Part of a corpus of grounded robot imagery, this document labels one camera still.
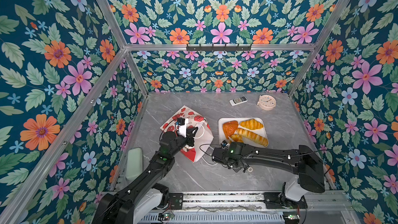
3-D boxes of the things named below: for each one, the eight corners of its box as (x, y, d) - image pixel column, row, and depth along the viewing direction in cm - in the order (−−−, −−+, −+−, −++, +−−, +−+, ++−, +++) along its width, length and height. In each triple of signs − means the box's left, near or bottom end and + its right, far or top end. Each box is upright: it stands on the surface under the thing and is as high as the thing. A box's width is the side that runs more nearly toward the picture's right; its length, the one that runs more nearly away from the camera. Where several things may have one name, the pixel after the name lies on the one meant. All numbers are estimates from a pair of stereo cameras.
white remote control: (232, 106, 114) (232, 104, 113) (229, 101, 118) (229, 99, 116) (247, 102, 117) (248, 100, 115) (244, 97, 120) (244, 95, 119)
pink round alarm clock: (258, 110, 112) (259, 107, 109) (255, 97, 120) (256, 94, 117) (276, 110, 112) (278, 107, 109) (272, 97, 120) (273, 94, 117)
